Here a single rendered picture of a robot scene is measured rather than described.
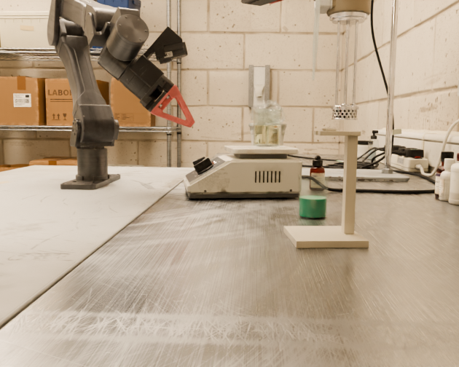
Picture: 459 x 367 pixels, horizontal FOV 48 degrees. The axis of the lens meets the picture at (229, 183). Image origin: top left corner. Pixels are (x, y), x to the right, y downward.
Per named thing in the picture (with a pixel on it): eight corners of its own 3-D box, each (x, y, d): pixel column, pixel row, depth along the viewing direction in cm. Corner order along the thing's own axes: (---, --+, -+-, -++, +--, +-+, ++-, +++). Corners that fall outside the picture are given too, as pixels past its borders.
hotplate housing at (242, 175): (187, 200, 88) (187, 153, 87) (183, 190, 101) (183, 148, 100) (314, 199, 91) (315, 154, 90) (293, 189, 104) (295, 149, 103)
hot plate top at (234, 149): (232, 154, 89) (232, 148, 89) (223, 149, 101) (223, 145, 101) (300, 154, 91) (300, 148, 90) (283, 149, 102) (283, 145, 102)
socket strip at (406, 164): (407, 172, 141) (409, 156, 140) (374, 161, 180) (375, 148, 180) (428, 172, 141) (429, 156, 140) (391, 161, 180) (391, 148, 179)
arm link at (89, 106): (117, 129, 105) (85, 14, 118) (84, 129, 101) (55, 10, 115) (109, 148, 110) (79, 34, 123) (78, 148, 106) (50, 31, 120)
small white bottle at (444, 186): (457, 200, 92) (460, 158, 91) (454, 202, 89) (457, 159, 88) (440, 199, 93) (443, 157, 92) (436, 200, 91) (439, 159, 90)
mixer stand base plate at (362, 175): (280, 179, 121) (280, 175, 121) (276, 171, 141) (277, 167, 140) (410, 181, 119) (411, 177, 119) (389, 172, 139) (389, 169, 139)
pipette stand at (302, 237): (296, 248, 56) (299, 128, 54) (283, 232, 64) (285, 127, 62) (369, 247, 56) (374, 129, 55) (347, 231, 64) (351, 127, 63)
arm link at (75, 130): (119, 119, 108) (110, 119, 113) (76, 118, 103) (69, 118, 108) (120, 149, 109) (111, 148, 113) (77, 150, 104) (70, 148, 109)
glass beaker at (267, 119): (245, 149, 94) (246, 104, 93) (262, 148, 99) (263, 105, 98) (274, 151, 91) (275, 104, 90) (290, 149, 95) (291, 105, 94)
